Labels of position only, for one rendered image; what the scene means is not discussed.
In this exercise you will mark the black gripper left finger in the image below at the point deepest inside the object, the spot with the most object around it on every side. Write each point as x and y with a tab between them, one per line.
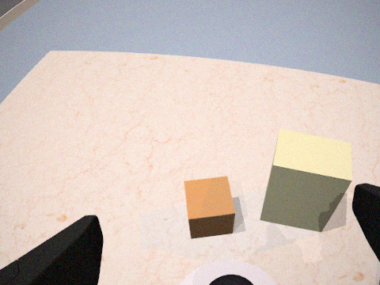
72	257

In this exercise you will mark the orange cube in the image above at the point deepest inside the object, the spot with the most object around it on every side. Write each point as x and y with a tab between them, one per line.
210	208

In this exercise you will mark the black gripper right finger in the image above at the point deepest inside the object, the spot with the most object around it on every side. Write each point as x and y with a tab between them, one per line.
366	207

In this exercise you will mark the pale yellow block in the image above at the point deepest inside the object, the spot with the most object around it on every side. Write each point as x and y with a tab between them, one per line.
309	177

